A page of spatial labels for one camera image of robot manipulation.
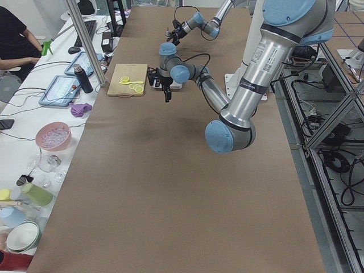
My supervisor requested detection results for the glass sauce bottle metal spout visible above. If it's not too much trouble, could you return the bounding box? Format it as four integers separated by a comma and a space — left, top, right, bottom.
165, 28, 173, 42

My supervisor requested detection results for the bamboo cutting board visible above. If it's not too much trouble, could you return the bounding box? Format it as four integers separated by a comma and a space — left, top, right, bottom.
107, 64, 148, 97

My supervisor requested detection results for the purple cloth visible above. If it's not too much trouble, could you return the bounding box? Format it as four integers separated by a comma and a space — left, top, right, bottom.
69, 103, 92, 117

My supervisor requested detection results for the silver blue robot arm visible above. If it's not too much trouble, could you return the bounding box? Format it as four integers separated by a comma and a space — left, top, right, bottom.
165, 0, 244, 46
157, 1, 336, 154

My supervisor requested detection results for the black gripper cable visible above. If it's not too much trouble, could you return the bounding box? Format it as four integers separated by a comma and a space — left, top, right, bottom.
181, 52, 212, 75

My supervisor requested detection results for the yellow cup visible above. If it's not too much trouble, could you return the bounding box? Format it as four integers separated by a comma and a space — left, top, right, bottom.
0, 188, 11, 201

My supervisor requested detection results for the aluminium frame post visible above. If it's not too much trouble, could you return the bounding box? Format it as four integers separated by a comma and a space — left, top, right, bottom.
65, 0, 106, 87

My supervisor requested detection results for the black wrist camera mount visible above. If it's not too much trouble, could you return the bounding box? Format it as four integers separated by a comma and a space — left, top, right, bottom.
172, 19, 182, 30
147, 67, 160, 88

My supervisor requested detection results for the light blue cup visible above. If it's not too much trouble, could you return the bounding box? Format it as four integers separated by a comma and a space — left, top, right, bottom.
1, 206, 26, 228

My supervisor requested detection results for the yellow plastic knife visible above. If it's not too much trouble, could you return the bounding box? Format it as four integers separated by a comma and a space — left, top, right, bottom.
119, 81, 144, 85

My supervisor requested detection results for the black keyboard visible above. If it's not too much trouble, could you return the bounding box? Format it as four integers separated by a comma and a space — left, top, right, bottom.
73, 19, 98, 48

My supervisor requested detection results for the black thermos bottle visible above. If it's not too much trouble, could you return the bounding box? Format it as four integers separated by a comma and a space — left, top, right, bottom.
73, 64, 93, 93

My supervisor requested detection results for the seated person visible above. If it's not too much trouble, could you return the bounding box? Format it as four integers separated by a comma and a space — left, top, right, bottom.
0, 5, 43, 83

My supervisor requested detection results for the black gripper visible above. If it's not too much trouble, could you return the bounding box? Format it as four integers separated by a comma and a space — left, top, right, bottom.
159, 76, 173, 102
170, 28, 188, 46

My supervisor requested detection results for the white green bowl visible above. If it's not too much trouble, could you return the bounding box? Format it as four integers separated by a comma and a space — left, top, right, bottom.
6, 221, 41, 253

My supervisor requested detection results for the silver kitchen scale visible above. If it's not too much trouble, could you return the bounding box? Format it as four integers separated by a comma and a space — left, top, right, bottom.
152, 79, 183, 90

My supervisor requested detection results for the white pedestal column base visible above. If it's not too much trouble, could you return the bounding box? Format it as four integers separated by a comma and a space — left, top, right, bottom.
225, 0, 264, 99

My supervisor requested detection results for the green cup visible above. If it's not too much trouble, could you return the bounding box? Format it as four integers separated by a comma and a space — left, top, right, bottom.
21, 183, 53, 206

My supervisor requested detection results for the blue teach pendant tablet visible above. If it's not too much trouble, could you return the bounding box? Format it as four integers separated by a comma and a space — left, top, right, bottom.
64, 51, 93, 76
39, 75, 80, 107

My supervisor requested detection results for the black computer mouse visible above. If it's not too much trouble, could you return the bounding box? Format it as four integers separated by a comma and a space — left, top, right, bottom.
68, 47, 81, 55

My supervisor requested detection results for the pink bowl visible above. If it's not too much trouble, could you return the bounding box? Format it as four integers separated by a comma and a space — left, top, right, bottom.
35, 122, 72, 151

